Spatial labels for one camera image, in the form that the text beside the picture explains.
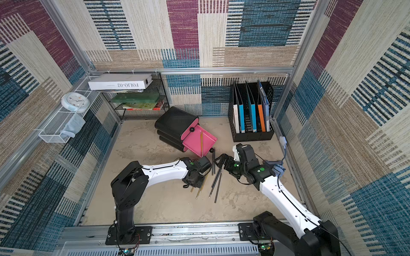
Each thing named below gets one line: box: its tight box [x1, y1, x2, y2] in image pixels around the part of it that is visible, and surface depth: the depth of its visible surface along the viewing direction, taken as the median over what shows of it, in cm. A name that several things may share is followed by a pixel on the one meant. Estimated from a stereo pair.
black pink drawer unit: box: [154, 106, 218, 158], surface depth 99 cm
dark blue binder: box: [257, 79, 271, 133], surface depth 91 cm
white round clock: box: [60, 91, 91, 114], surface depth 76 cm
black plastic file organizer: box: [227, 80, 275, 143], surface depth 98 cm
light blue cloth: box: [60, 112, 86, 139], surface depth 70 cm
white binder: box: [233, 104, 240, 134], surface depth 93 cm
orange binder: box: [256, 80, 266, 133], surface depth 93 cm
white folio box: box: [88, 73, 154, 91], surface depth 81 cm
